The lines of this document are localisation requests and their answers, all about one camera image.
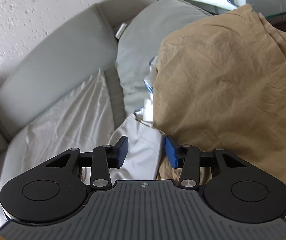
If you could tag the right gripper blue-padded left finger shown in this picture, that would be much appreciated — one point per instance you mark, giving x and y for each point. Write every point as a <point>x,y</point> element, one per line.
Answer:
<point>105,157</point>

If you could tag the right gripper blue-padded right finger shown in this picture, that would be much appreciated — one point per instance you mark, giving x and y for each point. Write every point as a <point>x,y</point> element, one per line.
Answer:
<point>187,158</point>

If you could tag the white garment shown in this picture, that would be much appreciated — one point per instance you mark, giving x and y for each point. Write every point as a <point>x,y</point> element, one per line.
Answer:
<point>90,115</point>

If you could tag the white blue patterned cloth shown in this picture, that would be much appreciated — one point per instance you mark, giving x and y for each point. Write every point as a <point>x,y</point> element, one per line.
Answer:
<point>145,113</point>

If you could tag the tan garment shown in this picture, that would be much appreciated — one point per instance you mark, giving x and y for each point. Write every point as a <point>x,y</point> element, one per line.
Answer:
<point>221,82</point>

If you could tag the grey-green sofa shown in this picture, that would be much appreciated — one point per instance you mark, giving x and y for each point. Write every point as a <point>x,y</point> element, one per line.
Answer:
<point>69,56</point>

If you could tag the grey sofa pillow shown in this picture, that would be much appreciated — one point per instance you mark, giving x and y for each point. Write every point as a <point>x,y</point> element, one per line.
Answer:
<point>140,42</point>

